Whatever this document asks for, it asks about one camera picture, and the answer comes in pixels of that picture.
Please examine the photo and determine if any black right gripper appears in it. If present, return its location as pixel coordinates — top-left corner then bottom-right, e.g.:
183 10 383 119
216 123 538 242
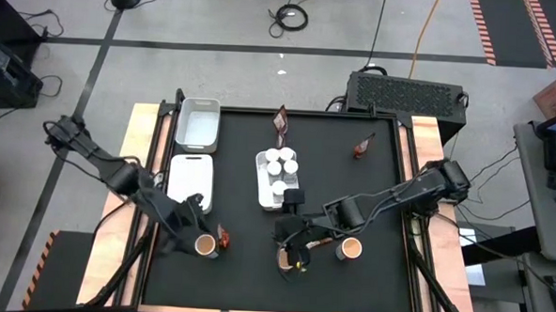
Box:
271 213 315 274

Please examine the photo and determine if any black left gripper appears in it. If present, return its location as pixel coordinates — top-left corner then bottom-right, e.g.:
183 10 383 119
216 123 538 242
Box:
160 202 221 260

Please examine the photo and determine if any cup of tea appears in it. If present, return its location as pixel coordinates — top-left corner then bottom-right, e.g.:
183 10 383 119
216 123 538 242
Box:
276 247 299 273

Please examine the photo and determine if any white plastic bin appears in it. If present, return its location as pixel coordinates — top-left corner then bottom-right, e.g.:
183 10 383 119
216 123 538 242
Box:
174 96 223 154
252 148 302 213
165 152 216 216

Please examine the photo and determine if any black mat orange striped edge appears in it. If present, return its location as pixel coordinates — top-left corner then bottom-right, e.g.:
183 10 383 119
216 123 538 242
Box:
464 0 556 71
21 227 96 312

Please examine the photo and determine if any black perforated computer case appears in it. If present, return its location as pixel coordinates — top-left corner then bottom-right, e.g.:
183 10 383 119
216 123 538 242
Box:
343 70 471 147

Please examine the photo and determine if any black desk beam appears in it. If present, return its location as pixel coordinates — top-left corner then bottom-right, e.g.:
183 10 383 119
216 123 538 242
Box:
460 223 542 271

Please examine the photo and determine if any black equipment case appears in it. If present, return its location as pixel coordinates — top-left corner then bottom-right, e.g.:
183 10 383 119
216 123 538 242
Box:
0 29 48 114

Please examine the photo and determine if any grey desk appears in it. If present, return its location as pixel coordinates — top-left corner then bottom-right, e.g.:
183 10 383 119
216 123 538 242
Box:
506 119 556 263

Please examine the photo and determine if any black side table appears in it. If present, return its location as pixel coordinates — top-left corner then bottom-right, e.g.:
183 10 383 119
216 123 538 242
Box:
0 0 46 62

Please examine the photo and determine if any black aluminium table frame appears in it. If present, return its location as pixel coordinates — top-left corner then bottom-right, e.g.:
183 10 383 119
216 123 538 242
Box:
76 84 487 312

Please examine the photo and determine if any coiled black cable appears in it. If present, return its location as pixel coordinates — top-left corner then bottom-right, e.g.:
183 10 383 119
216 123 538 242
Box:
266 1 311 40

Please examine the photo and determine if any black hanging cable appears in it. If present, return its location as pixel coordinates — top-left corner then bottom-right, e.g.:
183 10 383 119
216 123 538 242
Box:
362 0 390 72

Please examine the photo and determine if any yellow hanging cable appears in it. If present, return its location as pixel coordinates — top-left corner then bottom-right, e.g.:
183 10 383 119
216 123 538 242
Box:
407 0 443 81

